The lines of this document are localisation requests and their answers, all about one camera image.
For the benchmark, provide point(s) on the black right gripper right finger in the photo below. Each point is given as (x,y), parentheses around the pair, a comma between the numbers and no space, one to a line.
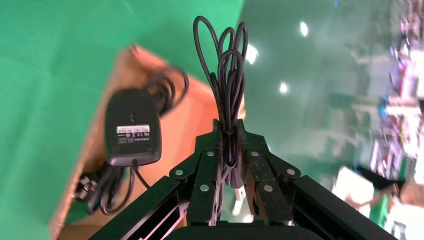
(261,172)

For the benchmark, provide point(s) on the open brown cardboard box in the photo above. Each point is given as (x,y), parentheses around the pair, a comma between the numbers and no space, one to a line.
(185,132)

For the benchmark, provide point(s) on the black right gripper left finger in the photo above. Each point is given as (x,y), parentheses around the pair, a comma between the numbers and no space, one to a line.
(205,172)

